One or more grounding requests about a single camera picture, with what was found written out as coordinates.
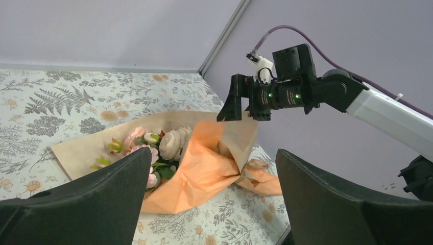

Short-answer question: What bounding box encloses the flower bouquet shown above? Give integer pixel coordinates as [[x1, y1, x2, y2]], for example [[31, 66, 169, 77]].
[[52, 111, 282, 214]]

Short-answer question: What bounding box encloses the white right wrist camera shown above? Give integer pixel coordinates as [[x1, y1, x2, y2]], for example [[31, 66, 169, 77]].
[[246, 52, 273, 84]]

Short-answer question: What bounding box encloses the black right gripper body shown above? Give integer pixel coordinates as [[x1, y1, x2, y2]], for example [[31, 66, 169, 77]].
[[248, 44, 320, 121]]

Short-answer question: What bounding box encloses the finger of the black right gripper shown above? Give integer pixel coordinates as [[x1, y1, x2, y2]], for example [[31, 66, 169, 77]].
[[216, 74, 252, 122]]

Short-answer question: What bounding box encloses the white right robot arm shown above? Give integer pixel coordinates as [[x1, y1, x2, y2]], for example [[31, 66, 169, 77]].
[[216, 44, 432, 201]]

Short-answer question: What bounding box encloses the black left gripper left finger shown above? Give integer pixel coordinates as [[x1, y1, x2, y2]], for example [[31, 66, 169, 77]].
[[1, 149, 152, 244]]

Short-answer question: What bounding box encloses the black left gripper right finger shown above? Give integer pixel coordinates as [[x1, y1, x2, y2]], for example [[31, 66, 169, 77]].
[[275, 149, 432, 244]]

